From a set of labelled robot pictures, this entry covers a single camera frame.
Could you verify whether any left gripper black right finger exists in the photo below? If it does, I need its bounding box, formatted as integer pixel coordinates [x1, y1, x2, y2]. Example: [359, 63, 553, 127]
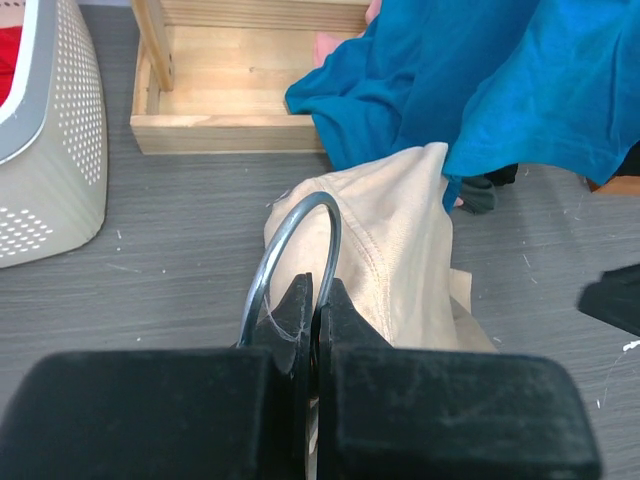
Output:
[317, 280, 600, 479]

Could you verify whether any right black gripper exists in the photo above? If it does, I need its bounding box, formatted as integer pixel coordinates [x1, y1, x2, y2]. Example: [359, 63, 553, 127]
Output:
[577, 264, 640, 336]

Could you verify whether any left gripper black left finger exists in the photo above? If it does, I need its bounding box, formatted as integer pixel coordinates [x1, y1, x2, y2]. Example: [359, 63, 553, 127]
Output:
[1, 274, 313, 479]

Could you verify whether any beige t shirt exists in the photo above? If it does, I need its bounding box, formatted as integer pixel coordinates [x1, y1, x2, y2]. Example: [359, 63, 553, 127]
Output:
[264, 143, 496, 353]

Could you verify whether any clear grey hanger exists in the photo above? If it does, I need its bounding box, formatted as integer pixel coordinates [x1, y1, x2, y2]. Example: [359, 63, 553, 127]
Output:
[237, 191, 342, 347]

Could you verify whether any black garment on hanger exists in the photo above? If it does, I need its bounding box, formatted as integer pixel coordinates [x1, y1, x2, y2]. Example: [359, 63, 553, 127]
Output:
[484, 164, 519, 188]

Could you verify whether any grey garment on hanger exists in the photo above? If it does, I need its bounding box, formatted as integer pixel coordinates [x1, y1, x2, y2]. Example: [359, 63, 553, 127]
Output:
[455, 176, 497, 215]

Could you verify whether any blue t shirt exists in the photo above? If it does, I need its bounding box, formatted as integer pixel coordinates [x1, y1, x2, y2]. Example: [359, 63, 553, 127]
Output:
[285, 1, 639, 209]

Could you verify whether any pink garment on hanger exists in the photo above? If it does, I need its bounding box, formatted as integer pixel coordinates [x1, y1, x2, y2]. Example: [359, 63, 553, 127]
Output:
[313, 0, 383, 68]

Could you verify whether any orange wooden compartment tray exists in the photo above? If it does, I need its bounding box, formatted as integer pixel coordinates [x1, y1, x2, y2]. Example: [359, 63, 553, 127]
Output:
[587, 176, 640, 196]

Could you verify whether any white laundry basket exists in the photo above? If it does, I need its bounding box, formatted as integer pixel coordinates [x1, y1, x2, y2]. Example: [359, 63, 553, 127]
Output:
[1, 1, 108, 268]

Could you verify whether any wooden clothes rack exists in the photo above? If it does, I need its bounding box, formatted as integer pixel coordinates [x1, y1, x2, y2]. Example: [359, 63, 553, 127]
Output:
[130, 0, 369, 155]

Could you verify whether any red cloth in basket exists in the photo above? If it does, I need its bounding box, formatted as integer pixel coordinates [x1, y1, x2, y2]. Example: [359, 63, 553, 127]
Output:
[0, 26, 22, 105]

